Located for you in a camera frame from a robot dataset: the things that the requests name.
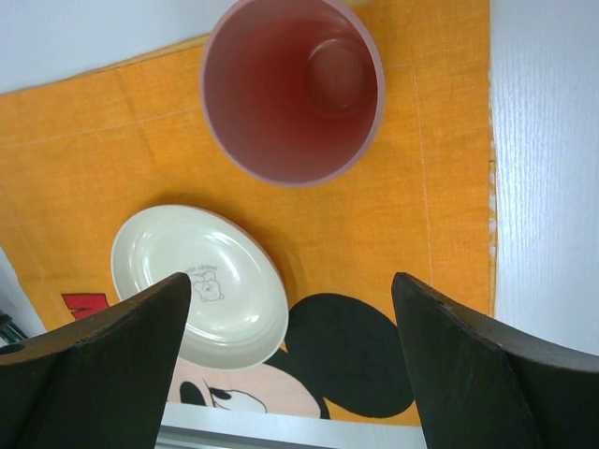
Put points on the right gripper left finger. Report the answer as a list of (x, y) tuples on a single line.
[(100, 382)]

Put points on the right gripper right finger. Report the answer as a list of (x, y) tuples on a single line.
[(479, 383)]

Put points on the cream white plate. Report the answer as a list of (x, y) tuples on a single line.
[(238, 313)]

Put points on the orange Mickey Mouse placemat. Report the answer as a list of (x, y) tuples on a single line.
[(79, 157)]

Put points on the pink plastic cup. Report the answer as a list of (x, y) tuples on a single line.
[(293, 91)]

